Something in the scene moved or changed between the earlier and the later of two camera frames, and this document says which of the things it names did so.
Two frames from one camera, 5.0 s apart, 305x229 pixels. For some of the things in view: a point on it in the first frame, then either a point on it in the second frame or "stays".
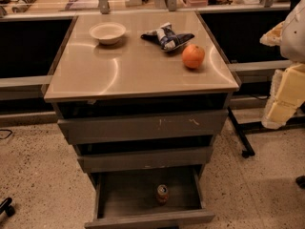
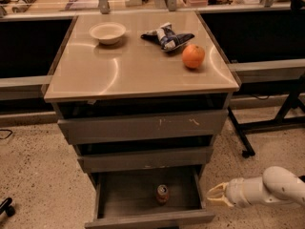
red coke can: [162, 194] stays
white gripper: [294, 37] → [235, 191]
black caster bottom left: [9, 209] stays
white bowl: [107, 32] stays
